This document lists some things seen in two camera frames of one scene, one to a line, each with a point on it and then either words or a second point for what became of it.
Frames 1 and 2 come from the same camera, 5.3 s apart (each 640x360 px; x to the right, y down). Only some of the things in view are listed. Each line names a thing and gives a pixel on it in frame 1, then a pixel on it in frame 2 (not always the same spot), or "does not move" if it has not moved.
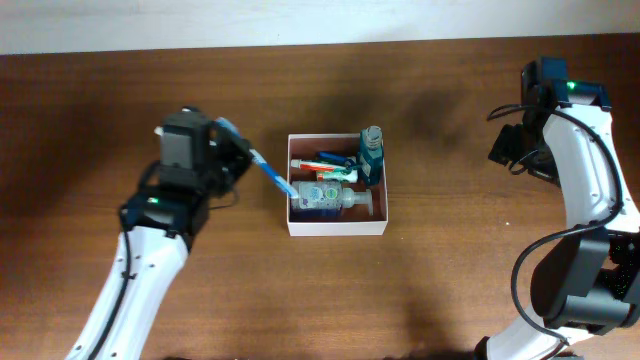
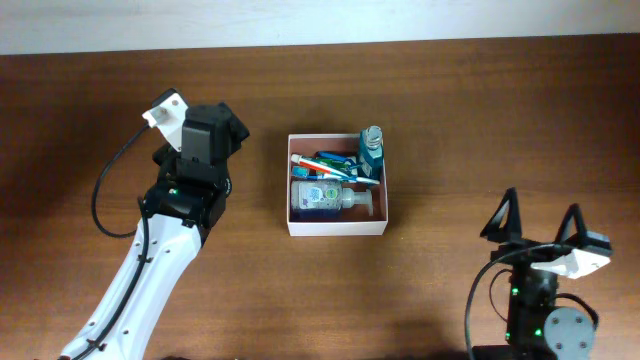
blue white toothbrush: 260,160 to 304,171
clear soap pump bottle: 323,199 does not move
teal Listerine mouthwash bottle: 371,156 does not move
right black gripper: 507,146 to 511,229
